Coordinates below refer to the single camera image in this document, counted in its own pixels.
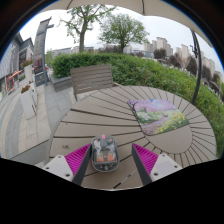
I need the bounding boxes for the tall thin-crowned tree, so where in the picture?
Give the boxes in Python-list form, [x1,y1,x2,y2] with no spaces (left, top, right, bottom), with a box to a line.
[59,4,114,53]

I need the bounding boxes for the storefront building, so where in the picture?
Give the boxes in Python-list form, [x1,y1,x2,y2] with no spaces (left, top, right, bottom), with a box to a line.
[0,33,34,101]

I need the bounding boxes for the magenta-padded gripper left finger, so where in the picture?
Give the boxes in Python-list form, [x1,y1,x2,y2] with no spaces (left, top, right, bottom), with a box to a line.
[42,143,92,186]

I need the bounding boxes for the grey slatted outdoor chair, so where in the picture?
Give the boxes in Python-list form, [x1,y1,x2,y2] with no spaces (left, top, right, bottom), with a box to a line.
[69,64,123,101]

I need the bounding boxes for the white planter box with flowers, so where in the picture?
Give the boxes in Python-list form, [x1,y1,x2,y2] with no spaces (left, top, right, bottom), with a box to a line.
[19,84,38,120]
[21,59,36,84]

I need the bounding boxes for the flower landscape print mouse pad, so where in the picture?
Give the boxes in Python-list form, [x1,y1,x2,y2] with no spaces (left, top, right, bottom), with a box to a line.
[127,98,190,136]

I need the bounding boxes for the beige patio umbrella canopy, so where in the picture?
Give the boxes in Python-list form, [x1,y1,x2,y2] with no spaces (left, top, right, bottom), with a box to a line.
[43,0,214,48]

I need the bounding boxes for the green trimmed hedge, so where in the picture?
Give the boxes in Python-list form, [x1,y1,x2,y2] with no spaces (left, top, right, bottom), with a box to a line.
[50,51,224,158]

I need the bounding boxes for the dark curved umbrella pole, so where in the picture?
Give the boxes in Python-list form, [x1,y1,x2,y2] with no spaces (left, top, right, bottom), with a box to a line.
[190,29,203,106]

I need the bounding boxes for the distant high-rise buildings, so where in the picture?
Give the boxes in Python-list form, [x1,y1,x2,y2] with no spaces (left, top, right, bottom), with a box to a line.
[49,36,218,78]

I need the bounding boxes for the round dense-crowned tree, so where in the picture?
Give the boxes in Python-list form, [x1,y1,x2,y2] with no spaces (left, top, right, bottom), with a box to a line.
[98,13,150,53]

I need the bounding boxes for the tall grey sign pillar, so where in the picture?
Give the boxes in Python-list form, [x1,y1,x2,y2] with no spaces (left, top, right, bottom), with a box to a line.
[33,17,54,87]

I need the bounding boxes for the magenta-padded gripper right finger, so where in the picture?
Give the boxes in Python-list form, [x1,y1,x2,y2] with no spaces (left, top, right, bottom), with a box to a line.
[132,143,183,186]

